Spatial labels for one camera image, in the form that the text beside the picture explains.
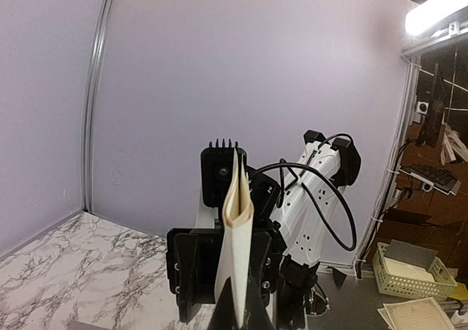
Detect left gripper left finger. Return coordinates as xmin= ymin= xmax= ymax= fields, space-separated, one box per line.
xmin=207 ymin=278 xmax=234 ymax=330

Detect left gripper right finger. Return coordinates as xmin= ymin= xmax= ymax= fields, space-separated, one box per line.
xmin=243 ymin=277 xmax=274 ymax=330

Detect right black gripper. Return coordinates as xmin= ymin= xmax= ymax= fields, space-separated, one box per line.
xmin=166 ymin=176 xmax=285 ymax=325

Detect cream paper letter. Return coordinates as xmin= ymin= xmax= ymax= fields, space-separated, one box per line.
xmin=214 ymin=149 xmax=254 ymax=327

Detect grey envelope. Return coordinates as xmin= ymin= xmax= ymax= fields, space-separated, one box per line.
xmin=67 ymin=320 xmax=107 ymax=330

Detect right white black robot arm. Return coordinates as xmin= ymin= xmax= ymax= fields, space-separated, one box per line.
xmin=166 ymin=130 xmax=361 ymax=329

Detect cream plastic basket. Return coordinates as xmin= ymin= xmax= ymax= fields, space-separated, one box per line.
xmin=372 ymin=242 xmax=457 ymax=301

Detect certificate papers on floor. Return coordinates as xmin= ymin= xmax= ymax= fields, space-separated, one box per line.
xmin=377 ymin=297 xmax=456 ymax=330

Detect black keyboard on tray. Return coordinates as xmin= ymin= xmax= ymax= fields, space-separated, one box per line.
xmin=399 ymin=164 xmax=461 ymax=195

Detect ceiling light tube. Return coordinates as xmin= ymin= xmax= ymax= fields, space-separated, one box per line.
xmin=404 ymin=0 xmax=467 ymax=36

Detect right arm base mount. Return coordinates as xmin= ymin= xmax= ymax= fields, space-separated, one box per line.
xmin=276 ymin=260 xmax=327 ymax=329

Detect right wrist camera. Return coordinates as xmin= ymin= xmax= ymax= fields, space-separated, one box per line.
xmin=200 ymin=138 xmax=246 ymax=208

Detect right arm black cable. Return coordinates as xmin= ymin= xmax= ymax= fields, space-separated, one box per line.
xmin=255 ymin=134 xmax=358 ymax=252

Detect left aluminium frame post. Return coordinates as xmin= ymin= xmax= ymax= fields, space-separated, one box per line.
xmin=80 ymin=0 xmax=115 ymax=213

